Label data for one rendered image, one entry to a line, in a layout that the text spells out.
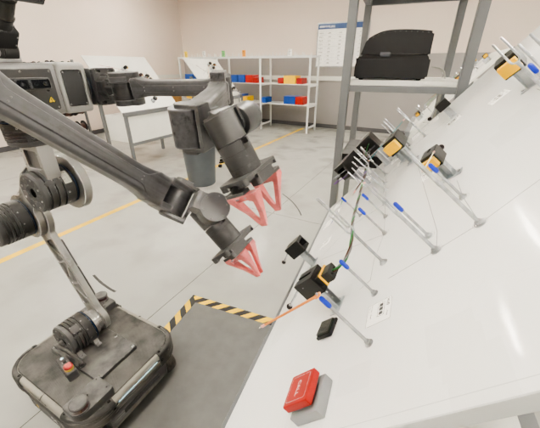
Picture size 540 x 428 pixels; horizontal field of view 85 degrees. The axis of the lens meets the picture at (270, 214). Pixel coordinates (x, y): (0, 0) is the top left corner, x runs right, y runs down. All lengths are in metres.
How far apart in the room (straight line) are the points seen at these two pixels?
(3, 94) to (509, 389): 0.65
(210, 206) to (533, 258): 0.46
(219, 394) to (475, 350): 1.54
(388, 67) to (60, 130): 1.27
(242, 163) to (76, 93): 0.85
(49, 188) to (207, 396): 1.22
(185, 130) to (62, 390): 1.44
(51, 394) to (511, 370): 1.68
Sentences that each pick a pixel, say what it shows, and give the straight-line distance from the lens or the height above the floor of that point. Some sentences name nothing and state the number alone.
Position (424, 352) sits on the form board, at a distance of 0.41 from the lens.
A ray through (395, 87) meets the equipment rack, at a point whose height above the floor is 1.44.
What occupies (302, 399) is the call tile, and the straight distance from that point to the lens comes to 0.46.
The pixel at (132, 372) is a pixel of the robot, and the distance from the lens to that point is 1.69.
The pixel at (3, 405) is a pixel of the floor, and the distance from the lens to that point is 2.21.
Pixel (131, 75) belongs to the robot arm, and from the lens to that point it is 1.13.
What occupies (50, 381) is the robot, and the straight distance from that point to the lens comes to 1.83.
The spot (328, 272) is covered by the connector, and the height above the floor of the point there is 1.18.
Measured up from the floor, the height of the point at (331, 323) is 1.09.
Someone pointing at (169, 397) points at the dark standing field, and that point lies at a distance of 1.85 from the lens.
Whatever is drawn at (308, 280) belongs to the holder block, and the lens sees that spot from 0.59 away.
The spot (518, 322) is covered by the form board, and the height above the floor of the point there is 1.31.
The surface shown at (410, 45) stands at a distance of 1.51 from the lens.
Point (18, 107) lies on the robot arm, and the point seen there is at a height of 1.47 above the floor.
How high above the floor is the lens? 1.52
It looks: 27 degrees down
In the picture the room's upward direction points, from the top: straight up
